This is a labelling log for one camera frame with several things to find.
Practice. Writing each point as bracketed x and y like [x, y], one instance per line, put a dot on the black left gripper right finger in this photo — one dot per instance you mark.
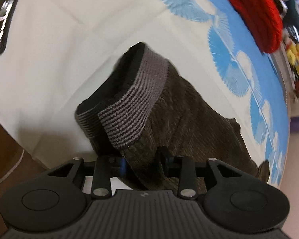
[214, 171]

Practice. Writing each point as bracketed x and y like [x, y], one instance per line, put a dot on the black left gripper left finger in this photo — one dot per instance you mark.
[77, 179]

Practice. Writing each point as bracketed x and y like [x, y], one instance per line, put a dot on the dark brown corduroy pants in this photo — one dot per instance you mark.
[146, 104]

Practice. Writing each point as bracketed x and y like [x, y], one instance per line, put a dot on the blue and white bed sheet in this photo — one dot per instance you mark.
[59, 52]

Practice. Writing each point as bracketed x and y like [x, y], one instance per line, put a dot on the yellow plush toy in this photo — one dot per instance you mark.
[292, 52]

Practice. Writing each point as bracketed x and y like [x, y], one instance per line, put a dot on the red folded blanket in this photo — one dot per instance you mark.
[263, 21]

